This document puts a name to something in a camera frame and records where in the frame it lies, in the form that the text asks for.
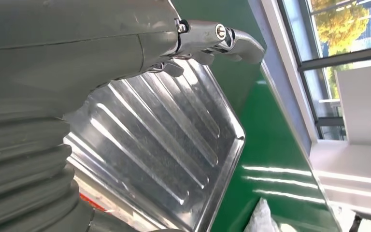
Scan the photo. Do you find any green conveyor belt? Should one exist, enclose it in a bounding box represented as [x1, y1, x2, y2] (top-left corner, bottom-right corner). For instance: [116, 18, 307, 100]
[209, 64, 342, 232]

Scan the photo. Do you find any window with dark frame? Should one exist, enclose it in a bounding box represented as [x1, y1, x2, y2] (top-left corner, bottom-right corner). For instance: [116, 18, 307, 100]
[276, 0, 371, 142]

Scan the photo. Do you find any white panel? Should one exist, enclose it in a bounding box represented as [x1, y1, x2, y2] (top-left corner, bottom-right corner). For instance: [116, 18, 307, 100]
[334, 62, 371, 146]

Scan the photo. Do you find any grey parcel bag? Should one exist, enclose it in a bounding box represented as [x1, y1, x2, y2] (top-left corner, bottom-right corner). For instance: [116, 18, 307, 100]
[243, 197, 282, 232]

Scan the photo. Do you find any steel weighing tray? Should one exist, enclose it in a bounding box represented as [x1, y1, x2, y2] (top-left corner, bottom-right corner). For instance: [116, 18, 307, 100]
[63, 59, 246, 232]

